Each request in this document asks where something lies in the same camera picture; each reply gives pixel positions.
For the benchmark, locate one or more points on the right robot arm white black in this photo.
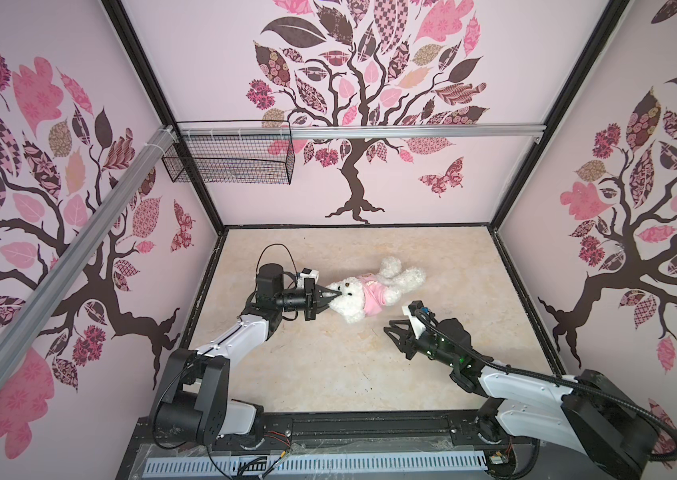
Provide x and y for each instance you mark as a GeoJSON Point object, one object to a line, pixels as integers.
{"type": "Point", "coordinates": [585, 413]}

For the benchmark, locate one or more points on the aluminium rail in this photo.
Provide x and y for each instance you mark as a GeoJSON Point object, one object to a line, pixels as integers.
{"type": "Point", "coordinates": [368, 131]}
{"type": "Point", "coordinates": [39, 307]}

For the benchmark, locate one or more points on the white teddy bear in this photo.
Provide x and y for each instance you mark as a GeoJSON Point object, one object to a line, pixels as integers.
{"type": "Point", "coordinates": [399, 281]}

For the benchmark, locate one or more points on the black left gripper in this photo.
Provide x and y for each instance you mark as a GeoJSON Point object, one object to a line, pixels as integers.
{"type": "Point", "coordinates": [314, 301]}

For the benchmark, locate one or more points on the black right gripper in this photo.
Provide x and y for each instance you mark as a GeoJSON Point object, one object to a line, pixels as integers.
{"type": "Point", "coordinates": [405, 343]}

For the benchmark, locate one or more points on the left aluminium rail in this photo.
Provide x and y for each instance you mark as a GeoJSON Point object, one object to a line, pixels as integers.
{"type": "Point", "coordinates": [39, 307]}

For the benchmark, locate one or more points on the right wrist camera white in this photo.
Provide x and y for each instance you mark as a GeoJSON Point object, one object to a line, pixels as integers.
{"type": "Point", "coordinates": [420, 318]}

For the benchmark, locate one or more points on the white slotted cable duct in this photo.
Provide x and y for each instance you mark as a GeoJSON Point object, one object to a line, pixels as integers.
{"type": "Point", "coordinates": [260, 467]}

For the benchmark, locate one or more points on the black wire basket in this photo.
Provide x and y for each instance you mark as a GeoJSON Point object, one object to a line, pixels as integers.
{"type": "Point", "coordinates": [233, 152]}

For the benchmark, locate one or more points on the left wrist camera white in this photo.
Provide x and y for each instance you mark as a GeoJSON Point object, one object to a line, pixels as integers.
{"type": "Point", "coordinates": [306, 274]}

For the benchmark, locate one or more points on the back aluminium rail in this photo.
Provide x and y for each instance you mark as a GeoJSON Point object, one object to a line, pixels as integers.
{"type": "Point", "coordinates": [368, 131]}

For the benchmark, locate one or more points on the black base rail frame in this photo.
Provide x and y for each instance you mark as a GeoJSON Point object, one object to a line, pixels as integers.
{"type": "Point", "coordinates": [377, 432]}

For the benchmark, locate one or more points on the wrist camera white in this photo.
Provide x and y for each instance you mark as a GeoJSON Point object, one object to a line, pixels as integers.
{"type": "Point", "coordinates": [420, 318]}
{"type": "Point", "coordinates": [306, 274]}

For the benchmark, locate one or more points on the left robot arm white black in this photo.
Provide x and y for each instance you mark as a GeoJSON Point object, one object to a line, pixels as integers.
{"type": "Point", "coordinates": [193, 403]}

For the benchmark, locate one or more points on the pink teddy hoodie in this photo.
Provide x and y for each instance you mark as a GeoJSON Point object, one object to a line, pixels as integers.
{"type": "Point", "coordinates": [374, 294]}

